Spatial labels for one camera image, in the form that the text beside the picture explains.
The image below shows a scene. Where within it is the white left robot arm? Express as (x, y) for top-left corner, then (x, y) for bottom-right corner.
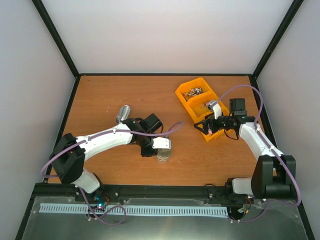
(50, 114), (171, 202)

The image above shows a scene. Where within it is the yellow star candy bin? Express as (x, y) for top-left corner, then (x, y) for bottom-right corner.
(201, 127), (224, 142)

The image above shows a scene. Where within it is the clear glass jar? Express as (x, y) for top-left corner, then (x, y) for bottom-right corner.
(155, 155), (171, 164)

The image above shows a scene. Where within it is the pile of popsicle candies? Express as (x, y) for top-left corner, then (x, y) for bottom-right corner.
(200, 101), (211, 111)

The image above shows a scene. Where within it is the silver metal scoop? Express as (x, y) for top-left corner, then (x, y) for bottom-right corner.
(116, 105), (131, 124)

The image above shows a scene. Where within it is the light blue cable duct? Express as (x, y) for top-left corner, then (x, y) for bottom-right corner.
(38, 203), (228, 218)

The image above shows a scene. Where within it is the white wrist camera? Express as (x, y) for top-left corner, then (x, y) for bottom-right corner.
(152, 137), (172, 149)
(206, 100), (222, 120)

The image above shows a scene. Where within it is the black aluminium frame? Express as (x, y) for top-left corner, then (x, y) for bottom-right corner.
(15, 0), (304, 240)

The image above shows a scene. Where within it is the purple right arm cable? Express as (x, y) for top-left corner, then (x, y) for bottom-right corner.
(212, 84), (302, 223)

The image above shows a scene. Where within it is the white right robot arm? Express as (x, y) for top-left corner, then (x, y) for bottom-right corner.
(194, 98), (297, 200)

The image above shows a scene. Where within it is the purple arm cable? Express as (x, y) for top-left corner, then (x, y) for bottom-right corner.
(212, 84), (302, 223)
(40, 121), (184, 226)

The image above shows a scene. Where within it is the gold jar lid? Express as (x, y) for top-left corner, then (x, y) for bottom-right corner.
(156, 148), (172, 156)

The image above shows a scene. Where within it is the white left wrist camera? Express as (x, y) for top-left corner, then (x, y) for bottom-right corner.
(152, 137), (172, 149)

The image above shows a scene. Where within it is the pile of lollipops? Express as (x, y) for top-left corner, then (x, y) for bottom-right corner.
(183, 86), (204, 101)

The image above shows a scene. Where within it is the yellow popsicle candy bin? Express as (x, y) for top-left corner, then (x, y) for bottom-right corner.
(185, 90), (218, 123)

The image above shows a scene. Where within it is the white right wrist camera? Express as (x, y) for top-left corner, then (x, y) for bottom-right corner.
(206, 100), (222, 120)

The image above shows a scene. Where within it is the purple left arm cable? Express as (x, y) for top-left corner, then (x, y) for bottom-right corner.
(40, 121), (184, 226)

